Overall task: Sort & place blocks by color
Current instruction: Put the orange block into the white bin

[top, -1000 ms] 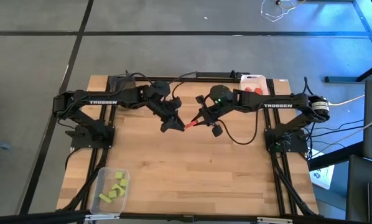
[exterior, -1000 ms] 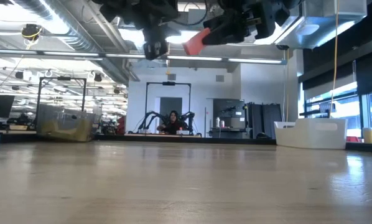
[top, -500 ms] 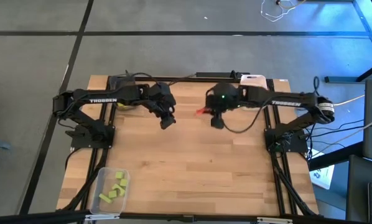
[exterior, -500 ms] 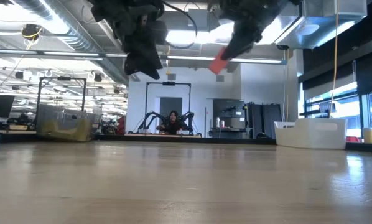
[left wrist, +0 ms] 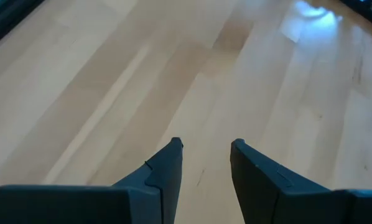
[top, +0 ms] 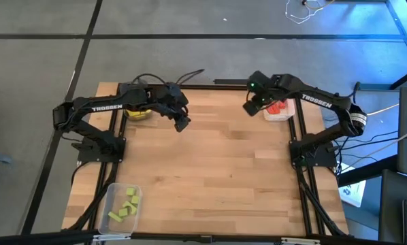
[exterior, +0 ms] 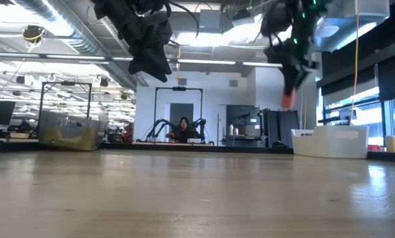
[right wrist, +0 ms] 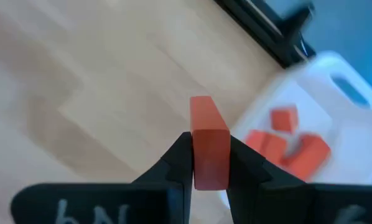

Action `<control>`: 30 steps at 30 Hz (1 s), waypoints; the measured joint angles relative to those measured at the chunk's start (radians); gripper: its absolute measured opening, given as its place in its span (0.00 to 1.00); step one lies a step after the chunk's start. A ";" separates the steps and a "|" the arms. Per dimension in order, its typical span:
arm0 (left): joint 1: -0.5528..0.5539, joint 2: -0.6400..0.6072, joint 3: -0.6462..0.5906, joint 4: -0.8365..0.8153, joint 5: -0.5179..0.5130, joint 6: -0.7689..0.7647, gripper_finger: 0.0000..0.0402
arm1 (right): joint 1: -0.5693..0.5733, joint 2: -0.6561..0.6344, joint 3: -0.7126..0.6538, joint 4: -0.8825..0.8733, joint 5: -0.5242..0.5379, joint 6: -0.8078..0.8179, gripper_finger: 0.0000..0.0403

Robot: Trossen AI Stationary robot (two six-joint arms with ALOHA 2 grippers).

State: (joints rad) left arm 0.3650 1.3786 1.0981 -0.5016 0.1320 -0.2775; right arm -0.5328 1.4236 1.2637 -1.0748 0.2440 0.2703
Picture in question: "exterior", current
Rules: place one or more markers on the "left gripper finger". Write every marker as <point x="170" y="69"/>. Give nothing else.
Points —
<point x="141" y="67"/>
<point x="162" y="72"/>

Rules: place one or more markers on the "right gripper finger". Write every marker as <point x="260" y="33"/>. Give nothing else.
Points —
<point x="288" y="84"/>
<point x="299" y="82"/>

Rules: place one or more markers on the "red foam block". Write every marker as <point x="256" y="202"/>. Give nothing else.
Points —
<point x="288" y="100"/>

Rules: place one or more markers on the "clear plastic storage bin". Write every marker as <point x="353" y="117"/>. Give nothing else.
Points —
<point x="62" y="127"/>

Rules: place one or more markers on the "background black robot arm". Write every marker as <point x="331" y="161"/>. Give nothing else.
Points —
<point x="200" y="122"/>
<point x="161" y="121"/>

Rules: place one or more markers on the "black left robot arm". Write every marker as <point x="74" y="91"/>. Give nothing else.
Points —
<point x="118" y="13"/>

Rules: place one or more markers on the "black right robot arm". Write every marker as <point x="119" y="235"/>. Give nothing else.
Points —
<point x="296" y="13"/>

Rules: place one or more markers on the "grey door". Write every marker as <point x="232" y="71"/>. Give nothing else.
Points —
<point x="181" y="109"/>

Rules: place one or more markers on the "dark grey cabinet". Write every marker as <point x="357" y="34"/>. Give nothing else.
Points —
<point x="280" y="127"/>

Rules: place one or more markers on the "long ceiling light strip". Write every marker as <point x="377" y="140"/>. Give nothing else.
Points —
<point x="217" y="61"/>

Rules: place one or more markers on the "person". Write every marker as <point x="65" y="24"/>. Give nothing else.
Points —
<point x="183" y="132"/>

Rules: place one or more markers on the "grey ceiling box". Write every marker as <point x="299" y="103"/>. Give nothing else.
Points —
<point x="210" y="19"/>

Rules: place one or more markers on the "white bottle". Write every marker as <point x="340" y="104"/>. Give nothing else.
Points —
<point x="236" y="131"/>
<point x="230" y="129"/>

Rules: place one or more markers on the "white plastic bin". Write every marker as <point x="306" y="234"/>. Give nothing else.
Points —
<point x="333" y="145"/>

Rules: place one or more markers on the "background wooden table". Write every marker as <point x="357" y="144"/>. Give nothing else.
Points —
<point x="144" y="143"/>

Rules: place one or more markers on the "small red background object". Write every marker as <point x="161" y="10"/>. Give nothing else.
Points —
<point x="374" y="148"/>

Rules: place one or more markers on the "yellow roll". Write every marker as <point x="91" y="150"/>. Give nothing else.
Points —
<point x="393" y="143"/>

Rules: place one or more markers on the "yellow black ceiling reel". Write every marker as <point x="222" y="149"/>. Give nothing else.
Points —
<point x="33" y="33"/>

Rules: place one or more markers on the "grey wall vent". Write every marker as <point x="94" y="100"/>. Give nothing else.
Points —
<point x="233" y="83"/>
<point x="182" y="82"/>

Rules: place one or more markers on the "black gantry frame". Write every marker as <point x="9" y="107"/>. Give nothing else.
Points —
<point x="65" y="83"/>
<point x="179" y="88"/>

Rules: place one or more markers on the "silver air duct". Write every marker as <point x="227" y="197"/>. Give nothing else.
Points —
<point x="349" y="23"/>

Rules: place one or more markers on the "round ribbed ceiling duct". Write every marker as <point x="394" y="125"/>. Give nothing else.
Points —
<point x="75" y="26"/>

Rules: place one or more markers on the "black table frame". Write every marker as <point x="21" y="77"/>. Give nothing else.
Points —
<point x="243" y="149"/>

